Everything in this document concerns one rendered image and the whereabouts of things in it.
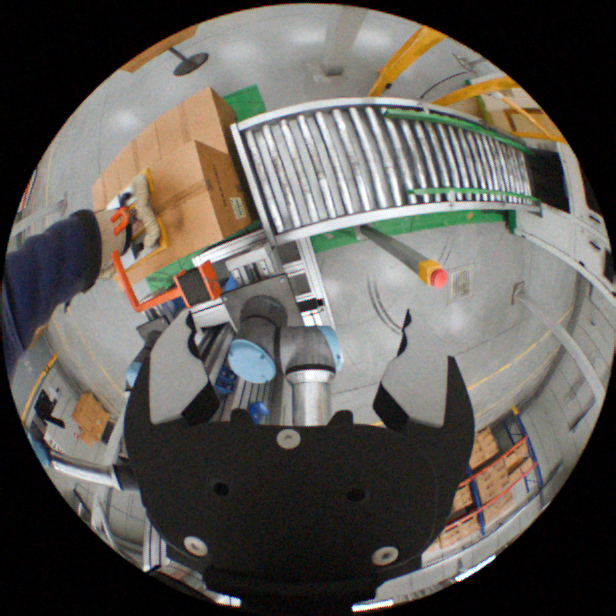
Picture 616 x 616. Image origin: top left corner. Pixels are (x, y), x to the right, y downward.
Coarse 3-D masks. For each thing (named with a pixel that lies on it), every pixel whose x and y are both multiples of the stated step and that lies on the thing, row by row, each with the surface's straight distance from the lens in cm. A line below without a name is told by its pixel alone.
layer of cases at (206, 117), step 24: (192, 96) 148; (216, 96) 149; (168, 120) 149; (192, 120) 136; (216, 120) 127; (144, 144) 156; (168, 144) 139; (216, 144) 121; (120, 168) 170; (144, 168) 148; (240, 168) 127; (96, 192) 196; (120, 288) 180
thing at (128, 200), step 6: (150, 174) 73; (150, 180) 72; (126, 186) 80; (150, 186) 71; (120, 192) 82; (126, 192) 76; (150, 192) 70; (126, 198) 75; (132, 198) 76; (126, 204) 78; (132, 204) 76
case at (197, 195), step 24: (192, 144) 80; (168, 168) 83; (192, 168) 77; (216, 168) 88; (168, 192) 81; (192, 192) 76; (216, 192) 79; (240, 192) 108; (168, 216) 81; (192, 216) 76; (216, 216) 72; (240, 216) 96; (192, 240) 77; (216, 240) 73; (144, 264) 94; (168, 264) 85
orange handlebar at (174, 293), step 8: (120, 208) 63; (112, 216) 66; (120, 216) 65; (128, 216) 61; (120, 224) 63; (112, 256) 68; (120, 264) 68; (120, 272) 67; (120, 280) 68; (128, 280) 68; (128, 288) 67; (176, 288) 54; (128, 296) 68; (160, 296) 58; (168, 296) 56; (176, 296) 55; (136, 304) 68; (144, 304) 64; (152, 304) 61
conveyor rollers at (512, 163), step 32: (288, 128) 113; (320, 128) 114; (416, 128) 133; (448, 128) 150; (256, 160) 110; (320, 160) 108; (352, 160) 110; (384, 160) 116; (416, 160) 124; (448, 160) 140; (512, 160) 204; (288, 192) 106; (384, 192) 114; (512, 192) 194
